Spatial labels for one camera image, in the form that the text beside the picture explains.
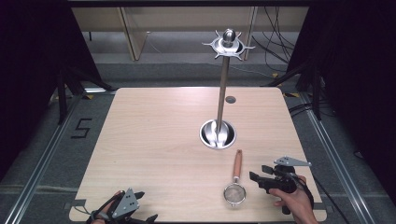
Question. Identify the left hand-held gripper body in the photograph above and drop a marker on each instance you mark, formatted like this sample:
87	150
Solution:
126	203

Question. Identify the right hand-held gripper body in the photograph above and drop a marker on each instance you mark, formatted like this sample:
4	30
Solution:
281	182

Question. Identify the metal utensil stand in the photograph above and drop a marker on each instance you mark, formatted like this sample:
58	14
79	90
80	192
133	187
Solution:
222	93

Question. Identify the person's left hand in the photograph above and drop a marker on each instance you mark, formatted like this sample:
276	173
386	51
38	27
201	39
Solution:
117	193

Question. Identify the person's right hand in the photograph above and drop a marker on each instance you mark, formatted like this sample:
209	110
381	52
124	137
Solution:
295	203

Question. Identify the grey round table grommet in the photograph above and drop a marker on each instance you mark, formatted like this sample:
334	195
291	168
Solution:
230	99

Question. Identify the black metal stand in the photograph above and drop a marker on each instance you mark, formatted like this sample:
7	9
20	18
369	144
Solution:
62	93
316	90

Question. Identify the black curtain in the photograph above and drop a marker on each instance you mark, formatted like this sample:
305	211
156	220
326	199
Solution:
358	77
34	77

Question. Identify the beige wooden cabinet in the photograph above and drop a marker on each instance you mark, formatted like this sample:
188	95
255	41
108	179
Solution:
186	18

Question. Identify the aluminium floor rail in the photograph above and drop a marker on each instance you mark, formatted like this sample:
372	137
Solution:
336	161
40	161

